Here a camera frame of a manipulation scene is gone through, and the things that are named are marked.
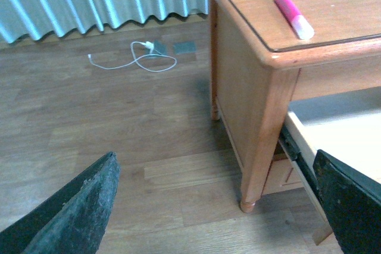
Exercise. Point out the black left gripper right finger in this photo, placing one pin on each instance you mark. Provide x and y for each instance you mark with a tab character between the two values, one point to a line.
351	202

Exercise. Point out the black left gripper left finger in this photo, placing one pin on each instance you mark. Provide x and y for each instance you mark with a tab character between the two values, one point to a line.
72	220

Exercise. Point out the wooden top drawer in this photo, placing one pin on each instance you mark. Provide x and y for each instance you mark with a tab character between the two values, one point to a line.
353	138

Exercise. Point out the pink highlighter marker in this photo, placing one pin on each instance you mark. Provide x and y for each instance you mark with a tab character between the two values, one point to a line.
294	17

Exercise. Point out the wooden nightstand cabinet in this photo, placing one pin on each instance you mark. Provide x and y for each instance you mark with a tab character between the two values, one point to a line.
259	65

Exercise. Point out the white charger plug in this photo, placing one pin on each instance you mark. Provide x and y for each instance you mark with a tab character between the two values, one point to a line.
149	45

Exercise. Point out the grey floor outlet cover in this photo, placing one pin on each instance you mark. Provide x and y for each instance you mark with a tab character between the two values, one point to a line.
158	51

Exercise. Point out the grey floor outlet plate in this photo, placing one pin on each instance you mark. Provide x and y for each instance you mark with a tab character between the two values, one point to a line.
184	47

